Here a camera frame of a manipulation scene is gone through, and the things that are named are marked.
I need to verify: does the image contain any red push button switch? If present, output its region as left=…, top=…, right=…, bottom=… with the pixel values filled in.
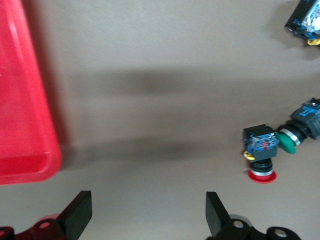
left=241, top=124, right=278, bottom=185

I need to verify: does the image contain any red plastic tray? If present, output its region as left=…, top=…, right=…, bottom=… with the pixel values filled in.
left=0, top=0, right=63, bottom=186

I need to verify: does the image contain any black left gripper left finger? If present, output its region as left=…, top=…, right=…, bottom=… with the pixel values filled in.
left=0, top=190, right=93, bottom=240

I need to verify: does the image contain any green push button switch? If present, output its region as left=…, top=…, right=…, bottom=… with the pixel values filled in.
left=284, top=0, right=320, bottom=46
left=276, top=97, right=320, bottom=155

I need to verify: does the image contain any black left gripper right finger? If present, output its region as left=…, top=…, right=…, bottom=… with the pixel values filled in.
left=204, top=191, right=301, bottom=240

